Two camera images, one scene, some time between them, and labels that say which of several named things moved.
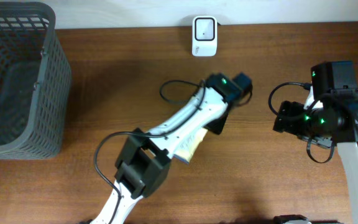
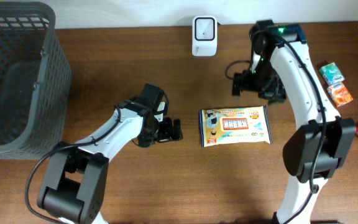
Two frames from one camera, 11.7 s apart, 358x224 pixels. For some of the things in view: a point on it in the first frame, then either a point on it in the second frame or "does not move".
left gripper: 217,125 to 165,132
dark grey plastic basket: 25,82 does not move
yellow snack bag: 185,149 to 234,125
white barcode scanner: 204,36 does not move
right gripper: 291,124 to 276,90
